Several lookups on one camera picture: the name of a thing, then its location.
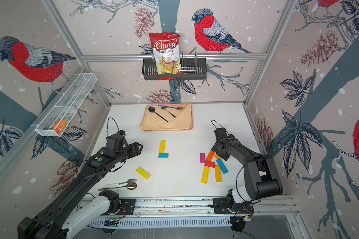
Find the beige folded cloth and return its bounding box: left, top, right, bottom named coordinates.
left=140, top=104, right=193, bottom=131

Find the magenta block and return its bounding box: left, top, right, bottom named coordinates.
left=199, top=152, right=205, bottom=163

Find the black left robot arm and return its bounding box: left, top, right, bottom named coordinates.
left=17, top=130, right=143, bottom=239

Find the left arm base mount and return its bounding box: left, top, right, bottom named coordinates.
left=99, top=189, right=136, bottom=216

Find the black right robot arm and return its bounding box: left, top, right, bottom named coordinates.
left=211, top=127, right=283, bottom=211

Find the silver fork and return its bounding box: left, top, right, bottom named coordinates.
left=104, top=179, right=137, bottom=188

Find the teal long block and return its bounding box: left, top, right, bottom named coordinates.
left=216, top=158, right=228, bottom=174

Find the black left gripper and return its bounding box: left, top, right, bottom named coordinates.
left=115, top=140, right=144, bottom=164

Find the orange block upper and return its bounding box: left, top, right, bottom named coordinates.
left=205, top=150, right=215, bottom=161

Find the white wire mesh basket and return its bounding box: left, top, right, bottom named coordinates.
left=33, top=73, right=97, bottom=137

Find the teal short block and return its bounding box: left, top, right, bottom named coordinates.
left=159, top=153, right=169, bottom=159

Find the silver spoon on cloth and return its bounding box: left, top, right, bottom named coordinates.
left=159, top=105, right=176, bottom=118

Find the black ladle spoon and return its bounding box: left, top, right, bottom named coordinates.
left=148, top=106, right=168, bottom=122

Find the orange long block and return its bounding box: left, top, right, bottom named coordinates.
left=214, top=166, right=222, bottom=183

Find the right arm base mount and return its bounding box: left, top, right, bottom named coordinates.
left=212, top=197, right=254, bottom=214

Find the yellow long block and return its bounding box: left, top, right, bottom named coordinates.
left=201, top=166, right=209, bottom=184

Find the red cassava chips bag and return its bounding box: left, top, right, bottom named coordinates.
left=149, top=32, right=182, bottom=75

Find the copper spoon on cloth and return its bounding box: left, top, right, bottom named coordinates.
left=165, top=106, right=183, bottom=111

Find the black wall rack basket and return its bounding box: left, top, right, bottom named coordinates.
left=142, top=52, right=207, bottom=80

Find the red block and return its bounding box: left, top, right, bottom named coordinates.
left=204, top=160, right=215, bottom=168

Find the copper spoon near base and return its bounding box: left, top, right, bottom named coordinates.
left=98, top=183, right=137, bottom=191

